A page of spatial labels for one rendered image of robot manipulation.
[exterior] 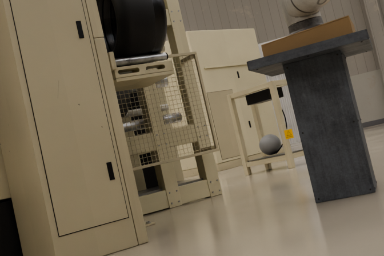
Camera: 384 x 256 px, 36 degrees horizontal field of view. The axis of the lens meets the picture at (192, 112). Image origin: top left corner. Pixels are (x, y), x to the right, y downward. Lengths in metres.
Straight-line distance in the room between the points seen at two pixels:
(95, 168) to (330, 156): 0.99
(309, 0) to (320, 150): 0.63
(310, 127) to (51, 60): 1.12
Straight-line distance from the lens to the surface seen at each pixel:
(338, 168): 2.55
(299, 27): 2.63
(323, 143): 2.55
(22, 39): 2.47
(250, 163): 5.62
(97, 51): 2.55
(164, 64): 3.30
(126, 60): 3.23
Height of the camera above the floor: 0.33
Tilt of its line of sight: 4 degrees up
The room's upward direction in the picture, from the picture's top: 13 degrees counter-clockwise
